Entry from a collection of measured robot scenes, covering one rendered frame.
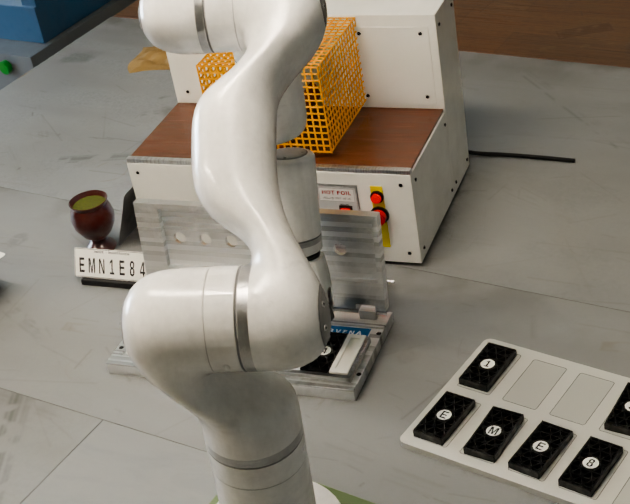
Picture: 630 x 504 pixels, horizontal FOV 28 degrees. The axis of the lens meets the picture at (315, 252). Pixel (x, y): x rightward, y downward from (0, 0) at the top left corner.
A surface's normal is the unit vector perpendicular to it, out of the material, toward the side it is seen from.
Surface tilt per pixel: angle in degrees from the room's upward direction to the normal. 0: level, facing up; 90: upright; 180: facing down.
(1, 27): 90
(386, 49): 90
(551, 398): 0
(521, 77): 0
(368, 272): 83
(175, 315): 45
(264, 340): 77
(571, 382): 0
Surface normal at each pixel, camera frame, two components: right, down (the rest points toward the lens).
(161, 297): -0.21, -0.47
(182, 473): -0.15, -0.83
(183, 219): -0.35, 0.45
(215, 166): -0.46, -0.20
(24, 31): -0.50, 0.54
